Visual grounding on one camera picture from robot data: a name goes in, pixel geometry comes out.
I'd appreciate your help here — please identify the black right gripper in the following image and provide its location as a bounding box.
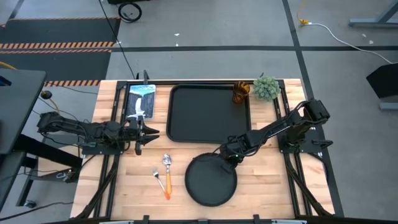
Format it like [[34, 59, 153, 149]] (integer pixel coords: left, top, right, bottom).
[[217, 132, 259, 174]]

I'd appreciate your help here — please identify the black angled box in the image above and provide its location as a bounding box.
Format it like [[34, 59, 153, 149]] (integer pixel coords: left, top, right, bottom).
[[366, 62, 398, 100]]

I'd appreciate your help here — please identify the coiled black cable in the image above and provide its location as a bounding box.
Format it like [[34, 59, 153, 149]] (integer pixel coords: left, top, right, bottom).
[[118, 1, 143, 24]]

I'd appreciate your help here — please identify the dark grey desk top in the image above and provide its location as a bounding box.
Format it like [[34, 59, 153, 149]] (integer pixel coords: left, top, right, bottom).
[[0, 67, 48, 156]]

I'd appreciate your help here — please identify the fork with orange handle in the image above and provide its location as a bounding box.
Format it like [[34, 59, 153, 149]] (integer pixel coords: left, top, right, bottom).
[[151, 167, 172, 201]]

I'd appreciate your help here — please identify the amber glass cup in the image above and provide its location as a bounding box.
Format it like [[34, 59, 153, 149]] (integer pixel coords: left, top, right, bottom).
[[232, 80, 251, 105]]

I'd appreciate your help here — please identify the white floor cable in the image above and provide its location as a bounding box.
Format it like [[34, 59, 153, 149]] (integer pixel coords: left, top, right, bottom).
[[307, 22, 398, 65]]

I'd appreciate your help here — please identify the black desk leg frame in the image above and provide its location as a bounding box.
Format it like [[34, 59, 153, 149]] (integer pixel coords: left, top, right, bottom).
[[0, 133, 84, 210]]

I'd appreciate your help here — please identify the round black plate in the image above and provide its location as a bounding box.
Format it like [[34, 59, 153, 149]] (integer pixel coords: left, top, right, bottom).
[[184, 152, 238, 207]]

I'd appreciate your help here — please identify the black rectangular tray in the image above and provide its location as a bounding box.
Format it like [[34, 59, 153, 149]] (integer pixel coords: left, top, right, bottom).
[[165, 83, 252, 144]]

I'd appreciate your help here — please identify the long black floor cable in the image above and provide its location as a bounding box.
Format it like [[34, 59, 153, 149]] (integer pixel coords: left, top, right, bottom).
[[98, 0, 137, 80]]

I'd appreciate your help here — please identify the spoon with orange handle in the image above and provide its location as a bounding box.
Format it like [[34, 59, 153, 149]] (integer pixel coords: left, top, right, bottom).
[[162, 153, 173, 196]]

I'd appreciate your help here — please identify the yellow cable plug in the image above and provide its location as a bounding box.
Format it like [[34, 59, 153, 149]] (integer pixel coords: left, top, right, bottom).
[[297, 0, 311, 26]]

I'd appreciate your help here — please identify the black hazard striped floor mat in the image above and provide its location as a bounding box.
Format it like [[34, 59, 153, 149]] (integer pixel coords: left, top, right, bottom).
[[0, 16, 121, 88]]

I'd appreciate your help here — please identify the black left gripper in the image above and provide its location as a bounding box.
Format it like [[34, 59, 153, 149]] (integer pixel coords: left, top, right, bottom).
[[125, 115, 160, 156]]

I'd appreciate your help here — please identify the waterfall picture book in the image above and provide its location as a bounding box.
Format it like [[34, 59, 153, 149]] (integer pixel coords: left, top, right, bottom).
[[125, 83, 157, 121]]

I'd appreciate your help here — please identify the grey table leg foot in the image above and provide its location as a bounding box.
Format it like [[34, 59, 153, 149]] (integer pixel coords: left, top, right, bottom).
[[348, 0, 398, 29]]

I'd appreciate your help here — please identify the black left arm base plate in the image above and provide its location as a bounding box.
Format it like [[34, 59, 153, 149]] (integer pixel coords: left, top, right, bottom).
[[80, 142, 126, 156]]

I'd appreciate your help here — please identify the small green artificial plant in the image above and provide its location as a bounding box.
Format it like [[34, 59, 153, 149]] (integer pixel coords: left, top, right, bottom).
[[252, 75, 282, 101]]

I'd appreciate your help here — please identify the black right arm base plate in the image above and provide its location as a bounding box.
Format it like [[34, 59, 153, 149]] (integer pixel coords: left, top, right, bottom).
[[277, 126, 334, 154]]

